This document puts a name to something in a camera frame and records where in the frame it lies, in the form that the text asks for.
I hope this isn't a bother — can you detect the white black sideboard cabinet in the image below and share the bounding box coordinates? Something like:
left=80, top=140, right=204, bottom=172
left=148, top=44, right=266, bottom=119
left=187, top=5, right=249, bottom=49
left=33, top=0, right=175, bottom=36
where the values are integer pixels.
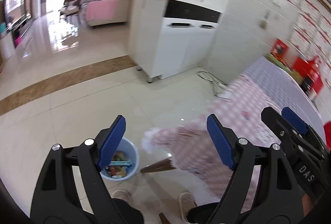
left=129, top=0, right=222, bottom=83

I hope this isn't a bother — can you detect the dark wooden chair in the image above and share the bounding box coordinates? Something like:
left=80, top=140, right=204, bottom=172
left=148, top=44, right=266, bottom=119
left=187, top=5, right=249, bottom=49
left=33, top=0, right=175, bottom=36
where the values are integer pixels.
left=59, top=0, right=80, bottom=17

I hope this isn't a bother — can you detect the teal pet snack packet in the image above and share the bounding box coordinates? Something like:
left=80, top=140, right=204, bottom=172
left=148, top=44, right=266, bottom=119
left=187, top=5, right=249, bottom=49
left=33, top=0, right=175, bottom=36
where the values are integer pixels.
left=110, top=161, right=133, bottom=166

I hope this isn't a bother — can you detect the white power strip cable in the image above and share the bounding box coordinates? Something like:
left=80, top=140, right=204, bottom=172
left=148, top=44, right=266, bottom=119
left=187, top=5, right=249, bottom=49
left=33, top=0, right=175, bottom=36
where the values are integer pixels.
left=197, top=69, right=232, bottom=100

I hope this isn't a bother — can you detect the pink checkered tablecloth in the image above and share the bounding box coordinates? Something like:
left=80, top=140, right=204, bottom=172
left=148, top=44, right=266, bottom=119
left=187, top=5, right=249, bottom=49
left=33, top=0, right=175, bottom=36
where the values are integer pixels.
left=142, top=75, right=281, bottom=198

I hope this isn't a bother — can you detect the grey grid tablecloth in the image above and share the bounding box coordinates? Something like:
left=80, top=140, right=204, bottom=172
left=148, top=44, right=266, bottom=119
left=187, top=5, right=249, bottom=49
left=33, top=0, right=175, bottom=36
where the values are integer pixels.
left=243, top=57, right=325, bottom=139

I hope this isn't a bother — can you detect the red photo card stand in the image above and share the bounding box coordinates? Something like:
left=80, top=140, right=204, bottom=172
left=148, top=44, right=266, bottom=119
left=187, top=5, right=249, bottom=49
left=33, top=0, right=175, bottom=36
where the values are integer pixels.
left=270, top=39, right=289, bottom=58

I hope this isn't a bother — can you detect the right beige slipper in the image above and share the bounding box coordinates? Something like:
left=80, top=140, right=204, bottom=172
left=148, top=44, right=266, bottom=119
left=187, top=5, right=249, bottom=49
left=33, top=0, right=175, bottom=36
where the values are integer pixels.
left=179, top=192, right=198, bottom=223

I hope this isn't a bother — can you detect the blue trash bin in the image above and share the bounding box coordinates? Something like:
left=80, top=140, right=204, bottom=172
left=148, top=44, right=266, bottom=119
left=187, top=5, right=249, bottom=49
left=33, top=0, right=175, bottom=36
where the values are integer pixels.
left=100, top=138, right=140, bottom=181

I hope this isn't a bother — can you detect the left beige slipper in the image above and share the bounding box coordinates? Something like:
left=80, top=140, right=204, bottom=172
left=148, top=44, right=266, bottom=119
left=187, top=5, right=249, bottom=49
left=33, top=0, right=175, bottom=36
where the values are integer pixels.
left=112, top=189, right=132, bottom=204

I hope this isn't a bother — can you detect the beige sofa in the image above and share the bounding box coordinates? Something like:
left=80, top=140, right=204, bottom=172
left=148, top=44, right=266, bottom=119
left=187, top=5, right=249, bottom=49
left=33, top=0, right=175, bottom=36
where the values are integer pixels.
left=80, top=0, right=131, bottom=27

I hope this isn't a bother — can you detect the television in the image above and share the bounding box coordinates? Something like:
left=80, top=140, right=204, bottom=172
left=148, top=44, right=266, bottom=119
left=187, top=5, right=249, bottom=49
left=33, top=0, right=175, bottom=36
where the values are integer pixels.
left=2, top=0, right=31, bottom=31

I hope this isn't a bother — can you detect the beige slipper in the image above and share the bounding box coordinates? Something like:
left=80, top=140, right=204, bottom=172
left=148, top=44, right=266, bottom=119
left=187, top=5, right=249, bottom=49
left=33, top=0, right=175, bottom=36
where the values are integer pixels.
left=179, top=192, right=198, bottom=223
left=112, top=189, right=132, bottom=204

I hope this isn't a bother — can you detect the pink blanket on sofa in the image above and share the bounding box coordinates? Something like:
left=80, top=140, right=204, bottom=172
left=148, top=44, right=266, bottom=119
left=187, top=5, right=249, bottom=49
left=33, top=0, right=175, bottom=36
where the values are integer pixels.
left=85, top=0, right=118, bottom=21

